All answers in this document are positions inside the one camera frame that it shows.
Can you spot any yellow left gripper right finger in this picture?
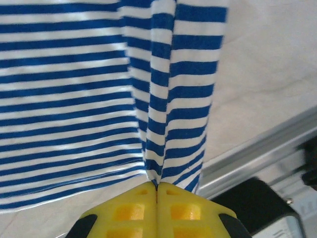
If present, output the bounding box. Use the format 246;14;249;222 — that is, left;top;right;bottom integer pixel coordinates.
158;182;252;238

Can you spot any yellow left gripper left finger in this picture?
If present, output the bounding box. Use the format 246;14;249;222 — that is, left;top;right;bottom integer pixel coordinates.
70;182;159;238

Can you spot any blue white striped tank top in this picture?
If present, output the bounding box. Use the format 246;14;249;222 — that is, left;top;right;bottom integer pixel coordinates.
0;0;228;215

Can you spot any wide aluminium base rail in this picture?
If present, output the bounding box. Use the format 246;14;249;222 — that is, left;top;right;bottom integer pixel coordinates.
197;106;317;238

